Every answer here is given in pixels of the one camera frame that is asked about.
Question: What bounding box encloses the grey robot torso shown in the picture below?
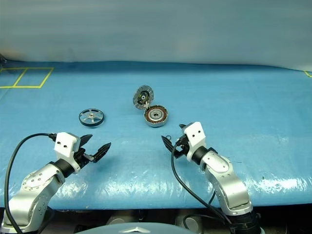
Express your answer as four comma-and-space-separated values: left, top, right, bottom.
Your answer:
90, 225, 186, 234

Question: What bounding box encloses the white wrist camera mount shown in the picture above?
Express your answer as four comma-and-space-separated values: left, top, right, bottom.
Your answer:
184, 121, 207, 161
54, 132, 81, 174

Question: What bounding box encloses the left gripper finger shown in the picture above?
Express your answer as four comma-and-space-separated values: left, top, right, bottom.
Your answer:
92, 142, 112, 164
79, 134, 94, 148

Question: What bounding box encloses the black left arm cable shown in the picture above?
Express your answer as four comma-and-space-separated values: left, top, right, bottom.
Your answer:
4, 132, 58, 234

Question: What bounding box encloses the grey rounded shape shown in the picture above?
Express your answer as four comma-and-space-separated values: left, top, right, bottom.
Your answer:
175, 212, 203, 231

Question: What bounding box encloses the black spoked rotor wheel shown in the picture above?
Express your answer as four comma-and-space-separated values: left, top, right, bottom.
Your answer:
78, 109, 105, 127

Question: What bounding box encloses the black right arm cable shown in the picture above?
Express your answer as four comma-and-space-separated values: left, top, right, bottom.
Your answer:
171, 143, 236, 234

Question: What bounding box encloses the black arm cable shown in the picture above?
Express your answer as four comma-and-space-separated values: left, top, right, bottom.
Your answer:
4, 132, 58, 234
171, 143, 236, 234

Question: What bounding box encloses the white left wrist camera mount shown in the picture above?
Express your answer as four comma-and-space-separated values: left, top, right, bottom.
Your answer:
54, 132, 81, 174

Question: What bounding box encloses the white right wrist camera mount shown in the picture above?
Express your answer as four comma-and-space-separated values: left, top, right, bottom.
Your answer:
184, 121, 207, 161

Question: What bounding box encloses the round silver metal disc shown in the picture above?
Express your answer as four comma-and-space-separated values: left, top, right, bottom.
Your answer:
132, 84, 155, 110

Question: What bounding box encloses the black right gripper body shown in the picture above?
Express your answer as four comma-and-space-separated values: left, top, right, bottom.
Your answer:
174, 135, 192, 160

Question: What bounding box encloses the blue plastic table cover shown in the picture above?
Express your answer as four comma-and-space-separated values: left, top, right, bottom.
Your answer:
0, 60, 312, 210

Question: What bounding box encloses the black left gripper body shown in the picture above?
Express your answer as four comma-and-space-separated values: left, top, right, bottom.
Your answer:
72, 140, 96, 169

